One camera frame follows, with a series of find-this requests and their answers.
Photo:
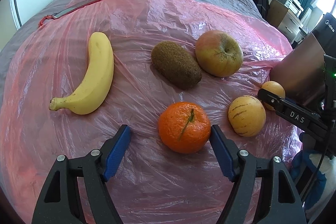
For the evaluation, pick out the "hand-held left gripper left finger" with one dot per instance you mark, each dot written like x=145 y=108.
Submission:
x=118 y=150

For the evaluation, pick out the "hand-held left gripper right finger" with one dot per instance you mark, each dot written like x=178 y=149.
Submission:
x=221 y=153

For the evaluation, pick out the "striped yellow pepino melon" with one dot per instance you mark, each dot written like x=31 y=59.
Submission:
x=245 y=116

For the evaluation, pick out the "brown kiwi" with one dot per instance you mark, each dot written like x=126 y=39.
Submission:
x=176 y=65

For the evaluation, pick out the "wooden dresser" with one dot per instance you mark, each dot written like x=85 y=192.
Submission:
x=286 y=22

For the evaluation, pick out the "yellow banana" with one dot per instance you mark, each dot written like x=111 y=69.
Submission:
x=97 y=74

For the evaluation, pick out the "pink plastic sheet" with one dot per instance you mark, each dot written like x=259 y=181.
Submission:
x=147 y=16

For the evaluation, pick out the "yellow-red apple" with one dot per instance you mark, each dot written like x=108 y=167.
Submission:
x=218 y=53

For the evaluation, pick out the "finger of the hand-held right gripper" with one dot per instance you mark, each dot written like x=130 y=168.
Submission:
x=296 y=115

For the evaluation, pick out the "round yellow citrus fruit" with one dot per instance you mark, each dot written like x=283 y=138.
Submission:
x=274 y=88

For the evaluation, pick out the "orange mandarin with stem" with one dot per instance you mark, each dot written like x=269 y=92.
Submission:
x=183 y=129

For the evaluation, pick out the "blue and white cloth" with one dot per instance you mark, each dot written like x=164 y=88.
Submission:
x=299 y=169

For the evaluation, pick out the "black backpack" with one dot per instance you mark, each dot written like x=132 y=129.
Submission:
x=260 y=2

